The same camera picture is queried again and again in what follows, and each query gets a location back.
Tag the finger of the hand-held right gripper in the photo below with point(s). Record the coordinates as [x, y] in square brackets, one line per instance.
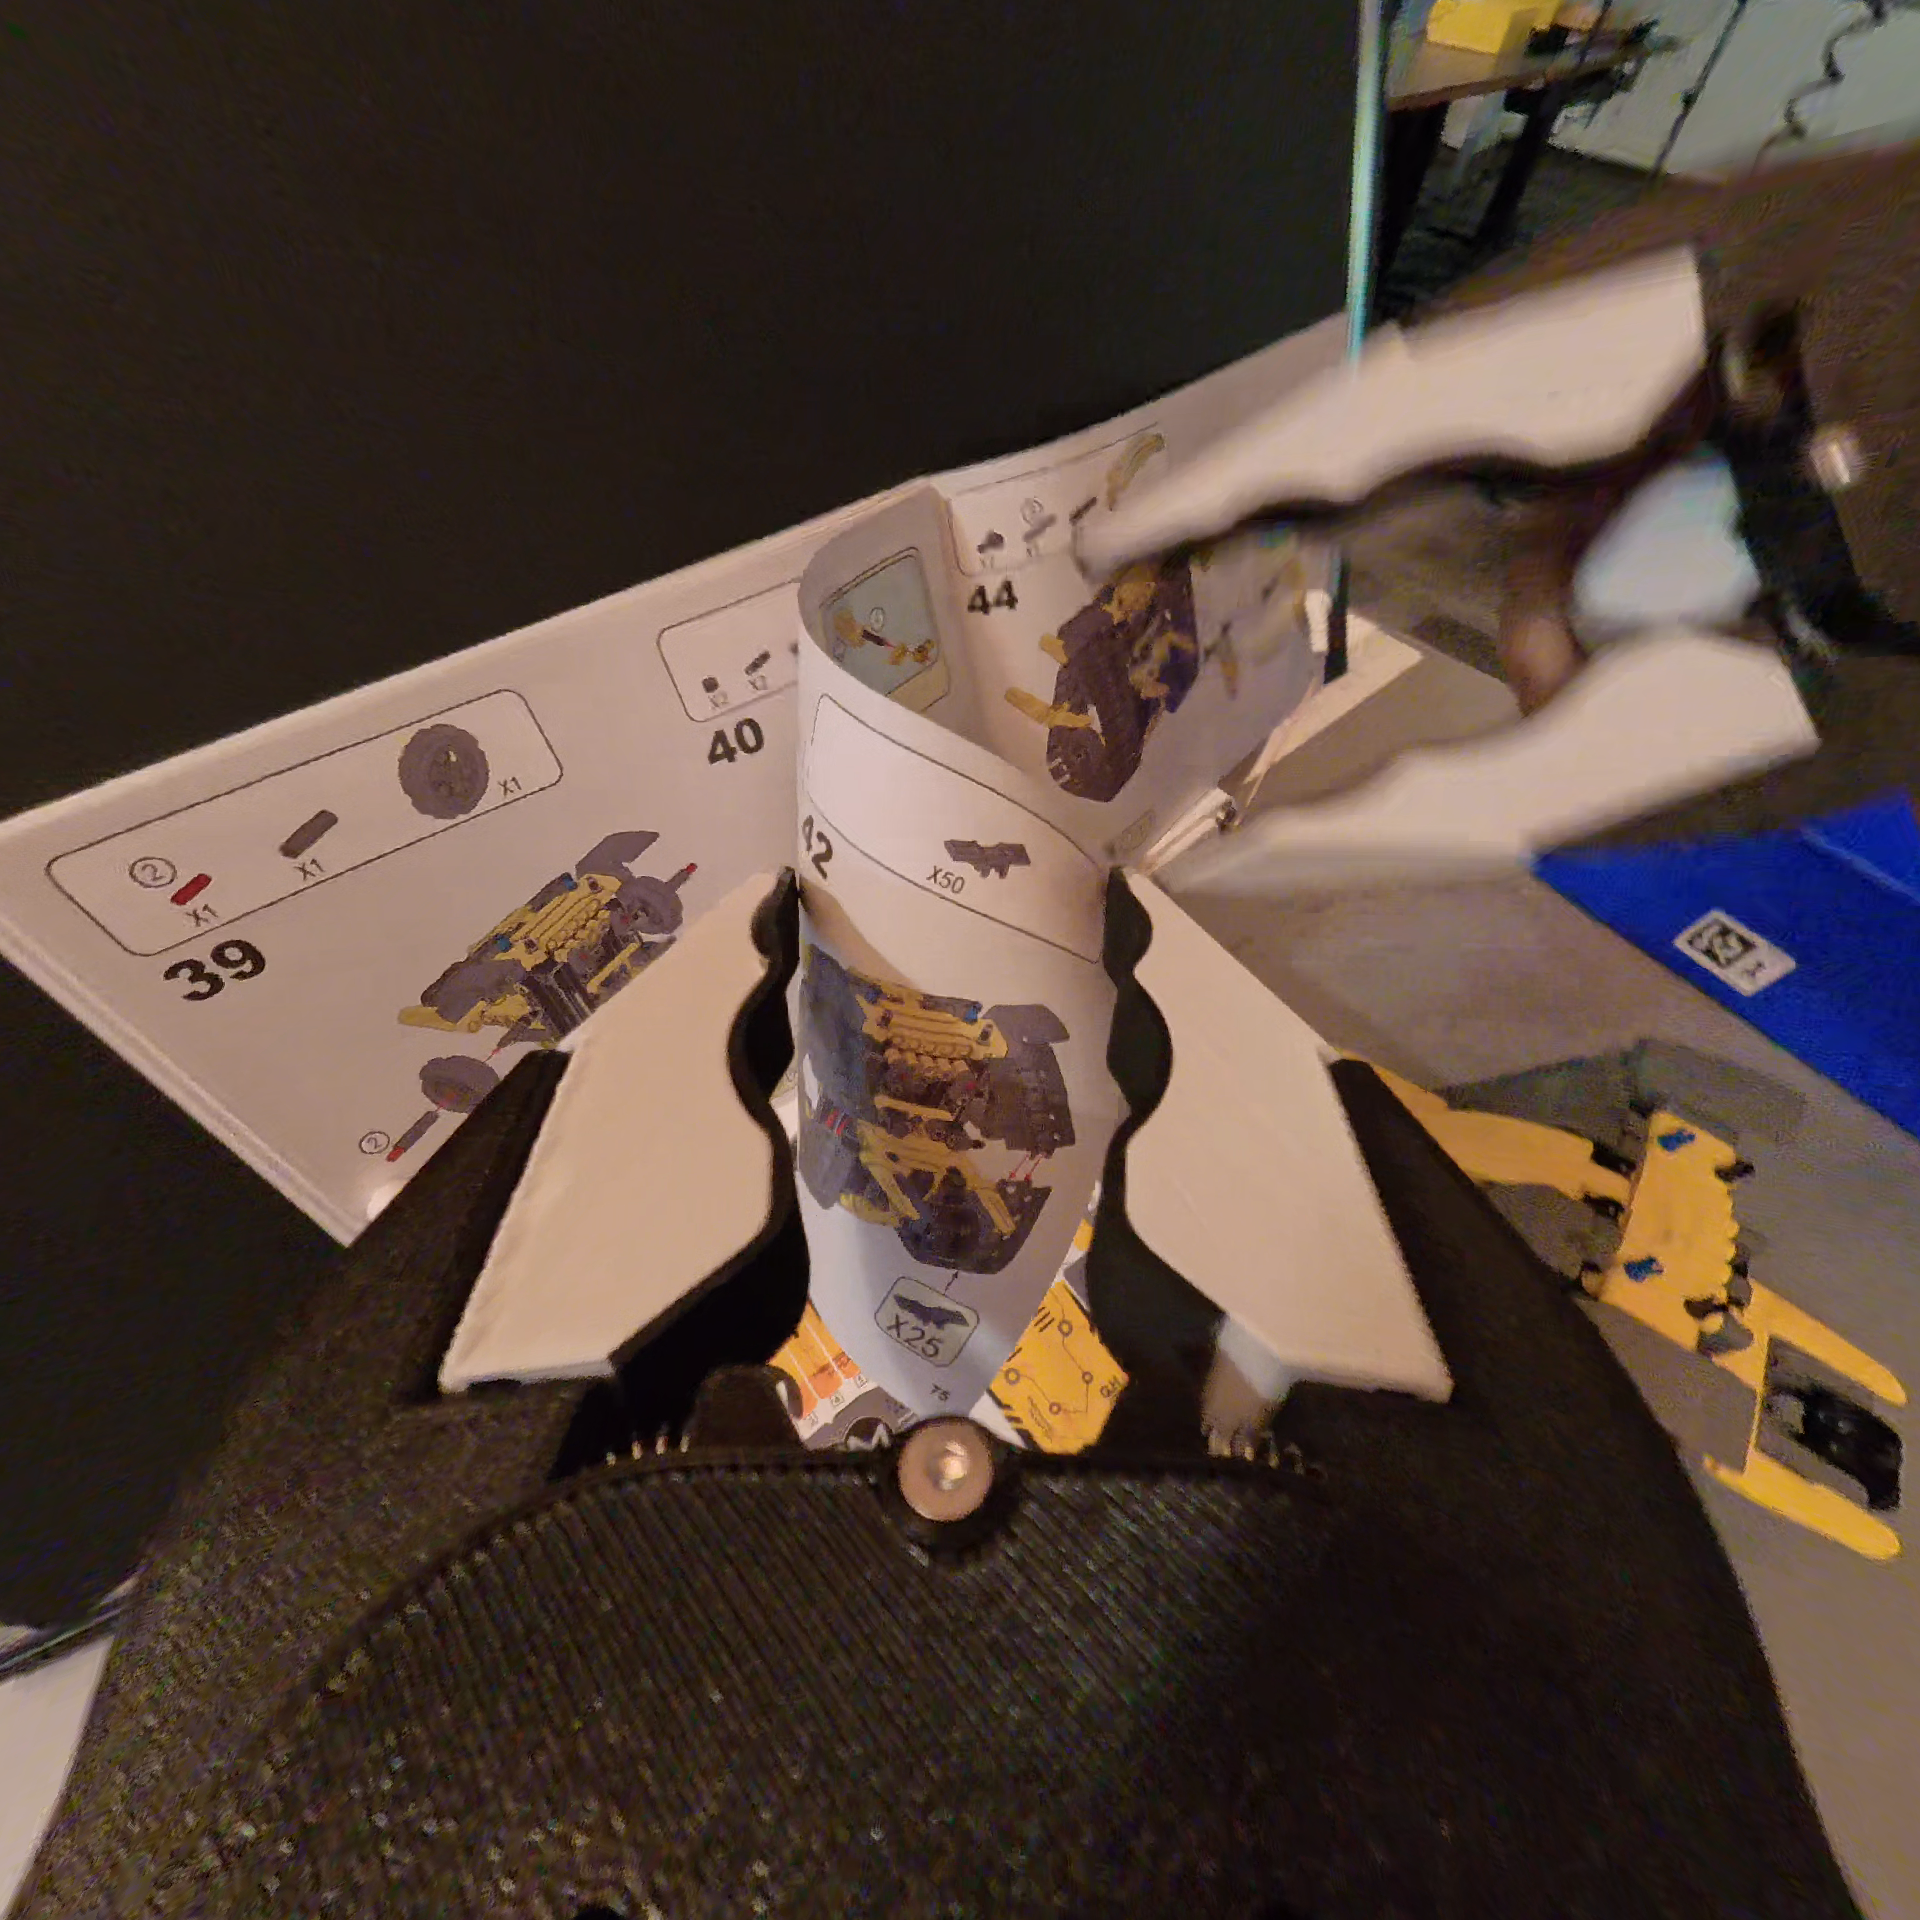
[1471, 388]
[1636, 750]

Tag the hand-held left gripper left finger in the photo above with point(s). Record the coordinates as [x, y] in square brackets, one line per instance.
[600, 1200]

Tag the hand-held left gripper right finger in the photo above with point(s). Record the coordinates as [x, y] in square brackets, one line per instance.
[1277, 1200]

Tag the building instruction booklet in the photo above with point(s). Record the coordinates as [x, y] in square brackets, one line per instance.
[932, 840]

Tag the blue mat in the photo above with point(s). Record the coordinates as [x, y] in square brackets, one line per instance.
[1622, 915]

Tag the white printed marker tag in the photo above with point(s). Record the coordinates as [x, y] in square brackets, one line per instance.
[1733, 950]

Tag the yellow printed box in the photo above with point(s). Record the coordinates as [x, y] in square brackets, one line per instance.
[1049, 1382]

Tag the wooden desk with black legs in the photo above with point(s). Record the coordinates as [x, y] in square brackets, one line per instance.
[1500, 66]

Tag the yellow toy brick vehicle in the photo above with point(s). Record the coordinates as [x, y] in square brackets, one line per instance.
[1680, 1244]

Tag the black partition panel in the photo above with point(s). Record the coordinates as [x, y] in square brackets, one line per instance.
[452, 300]

